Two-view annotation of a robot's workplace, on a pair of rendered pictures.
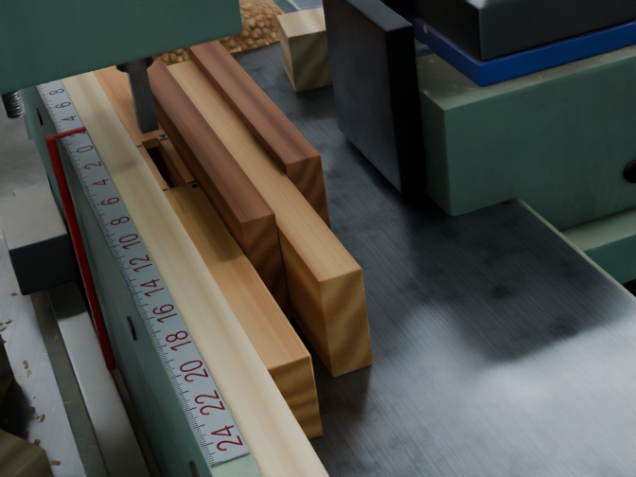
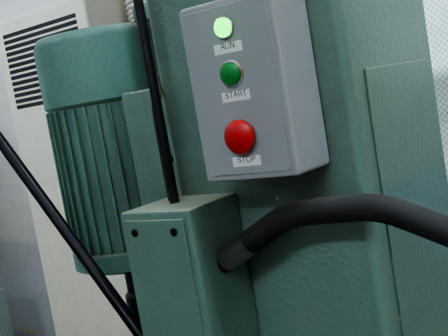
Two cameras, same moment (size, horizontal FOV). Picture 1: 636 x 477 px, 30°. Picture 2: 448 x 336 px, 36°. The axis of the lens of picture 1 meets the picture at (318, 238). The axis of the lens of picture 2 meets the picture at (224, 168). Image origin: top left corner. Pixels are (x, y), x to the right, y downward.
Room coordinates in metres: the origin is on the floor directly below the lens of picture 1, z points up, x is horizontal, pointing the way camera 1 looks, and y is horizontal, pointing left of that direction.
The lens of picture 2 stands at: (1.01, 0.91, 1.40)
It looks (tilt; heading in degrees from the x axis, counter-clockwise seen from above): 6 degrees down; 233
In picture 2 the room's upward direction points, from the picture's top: 10 degrees counter-clockwise
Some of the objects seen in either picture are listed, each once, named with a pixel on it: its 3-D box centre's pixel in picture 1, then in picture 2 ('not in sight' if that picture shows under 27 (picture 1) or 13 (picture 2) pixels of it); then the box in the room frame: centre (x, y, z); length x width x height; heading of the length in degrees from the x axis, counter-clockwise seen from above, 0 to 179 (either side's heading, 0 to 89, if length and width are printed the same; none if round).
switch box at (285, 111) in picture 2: not in sight; (254, 87); (0.60, 0.42, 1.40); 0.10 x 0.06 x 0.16; 107
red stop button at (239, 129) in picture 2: not in sight; (239, 137); (0.63, 0.43, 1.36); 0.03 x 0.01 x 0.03; 107
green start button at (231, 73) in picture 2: not in sight; (230, 73); (0.63, 0.43, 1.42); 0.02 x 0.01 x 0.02; 107
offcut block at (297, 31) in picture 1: (319, 46); not in sight; (0.71, -0.02, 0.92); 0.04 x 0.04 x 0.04; 7
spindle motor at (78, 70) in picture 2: not in sight; (120, 148); (0.55, 0.08, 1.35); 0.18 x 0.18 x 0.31
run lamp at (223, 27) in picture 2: not in sight; (222, 27); (0.63, 0.43, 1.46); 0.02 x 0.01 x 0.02; 107
